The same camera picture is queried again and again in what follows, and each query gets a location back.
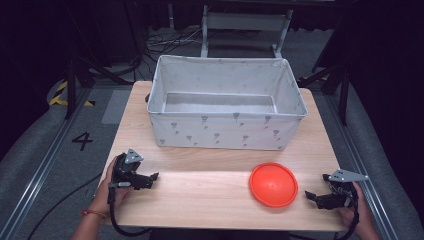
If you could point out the grey metal frame stand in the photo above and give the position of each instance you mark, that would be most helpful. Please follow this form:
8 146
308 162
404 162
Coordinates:
245 21

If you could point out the black tripod stand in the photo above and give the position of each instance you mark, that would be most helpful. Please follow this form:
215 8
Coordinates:
71 86
343 90

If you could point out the person's left hand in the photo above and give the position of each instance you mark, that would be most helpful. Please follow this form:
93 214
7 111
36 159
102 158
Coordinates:
105 196

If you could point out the white fabric storage box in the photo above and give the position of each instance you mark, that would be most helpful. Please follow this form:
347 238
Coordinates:
220 131

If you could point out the yellow and black floor tape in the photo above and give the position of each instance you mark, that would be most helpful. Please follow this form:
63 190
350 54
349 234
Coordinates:
60 96

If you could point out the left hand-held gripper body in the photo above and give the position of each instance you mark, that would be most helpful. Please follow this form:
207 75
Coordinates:
125 173

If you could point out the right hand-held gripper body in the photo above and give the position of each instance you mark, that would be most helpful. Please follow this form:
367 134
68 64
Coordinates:
341 186

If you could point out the person's right hand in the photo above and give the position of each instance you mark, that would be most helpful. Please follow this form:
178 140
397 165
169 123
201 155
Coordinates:
361 213

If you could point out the red round plastic plate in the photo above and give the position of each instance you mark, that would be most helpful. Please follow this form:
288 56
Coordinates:
273 185

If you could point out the aluminium floor rail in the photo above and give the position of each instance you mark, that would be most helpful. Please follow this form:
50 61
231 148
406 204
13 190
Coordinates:
360 156
43 166

